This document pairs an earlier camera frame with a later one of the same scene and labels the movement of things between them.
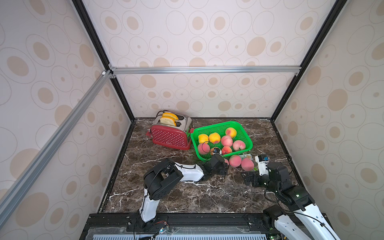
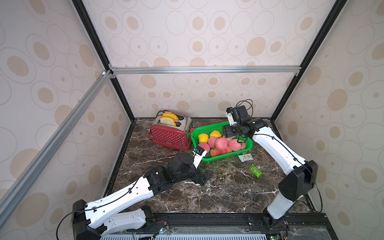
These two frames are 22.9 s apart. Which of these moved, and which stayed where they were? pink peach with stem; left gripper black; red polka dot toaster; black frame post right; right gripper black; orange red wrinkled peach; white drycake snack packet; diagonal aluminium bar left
Moved: left gripper black; right gripper black
Stayed: orange red wrinkled peach; white drycake snack packet; red polka dot toaster; pink peach with stem; diagonal aluminium bar left; black frame post right
